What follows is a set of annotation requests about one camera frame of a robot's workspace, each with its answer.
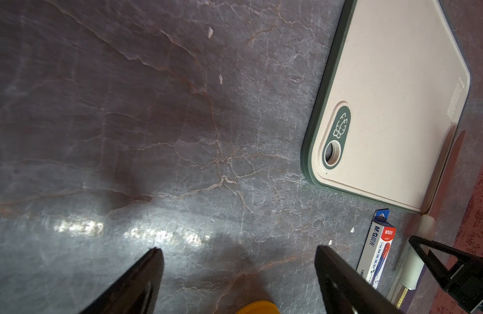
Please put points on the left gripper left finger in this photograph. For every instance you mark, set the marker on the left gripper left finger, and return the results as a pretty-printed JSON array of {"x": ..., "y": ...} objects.
[{"x": 136, "y": 291}]

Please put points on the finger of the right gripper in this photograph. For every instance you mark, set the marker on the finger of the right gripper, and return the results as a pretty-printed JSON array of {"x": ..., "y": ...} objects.
[{"x": 463, "y": 281}]

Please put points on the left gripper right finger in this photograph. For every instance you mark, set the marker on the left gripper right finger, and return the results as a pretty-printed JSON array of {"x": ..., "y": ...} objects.
[{"x": 345, "y": 291}]

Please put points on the knife with beige handle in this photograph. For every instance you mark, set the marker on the knife with beige handle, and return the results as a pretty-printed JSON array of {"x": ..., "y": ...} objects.
[{"x": 410, "y": 266}]

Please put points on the beige cutting board green rim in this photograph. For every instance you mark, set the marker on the beige cutting board green rim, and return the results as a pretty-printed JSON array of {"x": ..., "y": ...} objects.
[{"x": 389, "y": 103}]

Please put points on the white pen box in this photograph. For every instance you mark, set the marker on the white pen box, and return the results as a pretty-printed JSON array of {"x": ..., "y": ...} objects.
[{"x": 376, "y": 248}]

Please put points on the dark blue notebook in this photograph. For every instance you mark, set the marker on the dark blue notebook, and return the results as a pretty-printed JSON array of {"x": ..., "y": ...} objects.
[{"x": 410, "y": 295}]

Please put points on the yellow pencil cup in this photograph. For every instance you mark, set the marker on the yellow pencil cup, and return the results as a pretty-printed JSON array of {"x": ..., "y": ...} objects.
[{"x": 259, "y": 307}]

